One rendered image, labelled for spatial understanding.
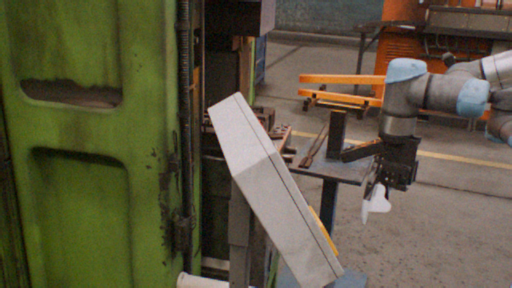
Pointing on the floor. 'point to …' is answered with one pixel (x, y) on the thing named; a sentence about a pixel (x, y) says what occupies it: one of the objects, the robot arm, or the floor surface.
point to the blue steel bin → (261, 59)
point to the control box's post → (242, 270)
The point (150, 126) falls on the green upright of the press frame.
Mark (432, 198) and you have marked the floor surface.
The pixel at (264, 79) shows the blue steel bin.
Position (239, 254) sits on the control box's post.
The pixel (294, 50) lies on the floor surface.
